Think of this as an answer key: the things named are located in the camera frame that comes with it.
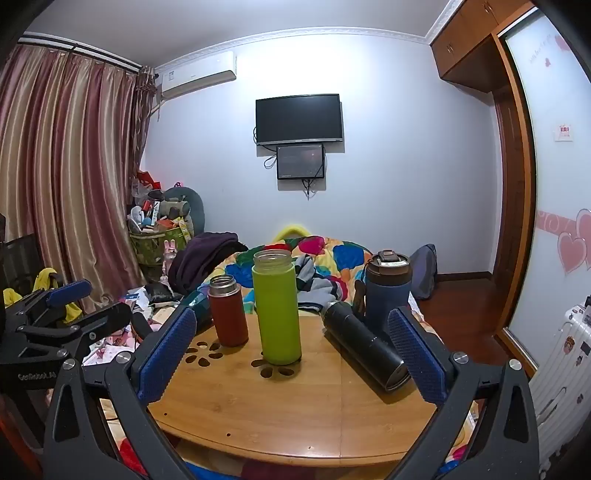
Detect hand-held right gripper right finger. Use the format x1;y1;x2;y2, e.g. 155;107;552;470
387;305;541;480

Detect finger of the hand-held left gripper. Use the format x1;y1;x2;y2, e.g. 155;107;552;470
17;302;134;366
2;278;93;326

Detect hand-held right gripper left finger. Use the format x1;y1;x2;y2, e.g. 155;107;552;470
42;305;199;480

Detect green bottle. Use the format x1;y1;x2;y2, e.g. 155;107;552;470
252;249;303;365

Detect red thermos cup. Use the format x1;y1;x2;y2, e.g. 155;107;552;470
208;274;250;348

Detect pile of scattered papers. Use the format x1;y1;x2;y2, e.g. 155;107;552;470
85;286;181;370

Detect yellow cloth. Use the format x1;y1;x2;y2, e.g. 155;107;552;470
2;268;83;324

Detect black thermos bottle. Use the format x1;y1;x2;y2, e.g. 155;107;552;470
321;302;411;393

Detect black chair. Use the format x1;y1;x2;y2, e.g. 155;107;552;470
0;233;47;296

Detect blue tumbler with brown lid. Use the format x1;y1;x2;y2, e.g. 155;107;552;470
365;250;413;340

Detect green basket of clutter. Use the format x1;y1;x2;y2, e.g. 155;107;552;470
128;203;194;283

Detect blue-grey backpack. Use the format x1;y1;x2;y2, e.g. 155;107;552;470
409;244;438;301

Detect dark purple cloth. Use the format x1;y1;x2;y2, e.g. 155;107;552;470
167;232;250;296

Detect striped pink curtain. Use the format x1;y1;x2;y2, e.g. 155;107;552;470
0;44;155;315

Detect colourful patterned blanket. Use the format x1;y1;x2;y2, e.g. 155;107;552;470
198;234;444;344

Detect grey striped cloth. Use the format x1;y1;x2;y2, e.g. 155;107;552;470
293;254;348;312

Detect white suitcase with stickers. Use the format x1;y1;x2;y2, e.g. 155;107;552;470
529;295;591;472

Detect yellow object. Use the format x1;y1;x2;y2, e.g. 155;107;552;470
272;224;311;243

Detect frosted sliding door with hearts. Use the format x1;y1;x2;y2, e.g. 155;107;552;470
503;9;591;365

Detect dark curtain rod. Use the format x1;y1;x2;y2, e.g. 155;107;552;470
18;37;140;73

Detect white air conditioner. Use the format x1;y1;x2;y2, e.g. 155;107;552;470
159;51;237;100

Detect brown wooden wardrobe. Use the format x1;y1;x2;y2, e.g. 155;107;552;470
429;0;541;93

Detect small wall-mounted monitor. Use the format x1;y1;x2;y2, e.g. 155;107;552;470
276;143;325;181

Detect wall-mounted black television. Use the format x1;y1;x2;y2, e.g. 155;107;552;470
255;93;345;147

